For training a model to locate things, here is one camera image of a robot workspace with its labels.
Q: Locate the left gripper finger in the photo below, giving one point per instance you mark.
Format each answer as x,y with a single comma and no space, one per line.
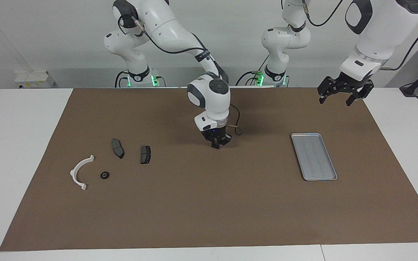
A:
351,99
323,98

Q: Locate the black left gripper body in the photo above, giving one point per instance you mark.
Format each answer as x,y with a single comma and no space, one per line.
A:
343,85

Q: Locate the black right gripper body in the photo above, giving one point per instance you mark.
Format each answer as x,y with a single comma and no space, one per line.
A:
216,134

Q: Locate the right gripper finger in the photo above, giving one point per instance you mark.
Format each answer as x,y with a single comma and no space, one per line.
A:
215,143
225,140

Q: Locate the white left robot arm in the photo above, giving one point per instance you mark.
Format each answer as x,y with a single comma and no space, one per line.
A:
379,32

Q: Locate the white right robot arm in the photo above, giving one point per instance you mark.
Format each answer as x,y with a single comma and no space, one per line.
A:
165,25

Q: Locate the silver metal tray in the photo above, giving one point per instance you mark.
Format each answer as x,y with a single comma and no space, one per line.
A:
314,156

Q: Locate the brown table mat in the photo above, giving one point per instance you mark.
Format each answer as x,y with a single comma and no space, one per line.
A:
209,203

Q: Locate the grey brake pad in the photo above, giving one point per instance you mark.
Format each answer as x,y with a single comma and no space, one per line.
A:
117,146
145,155

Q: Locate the white curved plastic bracket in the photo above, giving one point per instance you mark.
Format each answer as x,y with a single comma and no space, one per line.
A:
73,173

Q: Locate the white wall socket box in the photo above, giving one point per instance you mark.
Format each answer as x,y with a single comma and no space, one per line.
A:
31,78

